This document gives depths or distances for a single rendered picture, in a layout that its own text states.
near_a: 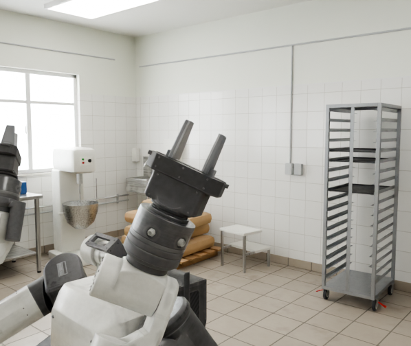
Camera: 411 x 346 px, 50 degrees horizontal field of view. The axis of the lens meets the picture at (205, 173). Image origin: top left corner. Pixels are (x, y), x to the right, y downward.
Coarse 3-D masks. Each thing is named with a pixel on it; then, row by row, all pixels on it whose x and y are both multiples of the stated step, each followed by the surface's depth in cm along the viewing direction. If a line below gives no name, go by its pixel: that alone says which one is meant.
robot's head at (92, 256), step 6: (84, 240) 99; (96, 240) 96; (102, 240) 97; (84, 246) 97; (84, 252) 97; (90, 252) 95; (96, 252) 95; (102, 252) 93; (84, 258) 98; (90, 258) 95; (96, 258) 95; (96, 264) 96; (96, 270) 97
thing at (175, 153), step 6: (186, 120) 64; (186, 126) 64; (192, 126) 66; (180, 132) 64; (186, 132) 65; (180, 138) 64; (186, 138) 66; (174, 144) 64; (180, 144) 65; (168, 150) 65; (174, 150) 64; (180, 150) 66; (168, 156) 64; (174, 156) 64; (180, 156) 67
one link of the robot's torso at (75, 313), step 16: (176, 272) 110; (64, 288) 100; (80, 288) 98; (192, 288) 102; (64, 304) 96; (80, 304) 93; (96, 304) 90; (112, 304) 89; (192, 304) 102; (64, 320) 94; (80, 320) 90; (96, 320) 87; (112, 320) 86; (128, 320) 86; (64, 336) 94; (80, 336) 89
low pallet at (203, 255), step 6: (216, 246) 566; (198, 252) 540; (204, 252) 544; (210, 252) 540; (216, 252) 566; (186, 258) 517; (192, 258) 514; (198, 258) 521; (204, 258) 547; (180, 264) 512; (186, 264) 520
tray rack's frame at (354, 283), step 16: (352, 112) 384; (352, 128) 385; (352, 144) 386; (352, 160) 387; (352, 176) 388; (352, 272) 452; (336, 288) 405; (352, 288) 405; (368, 288) 405; (384, 288) 407
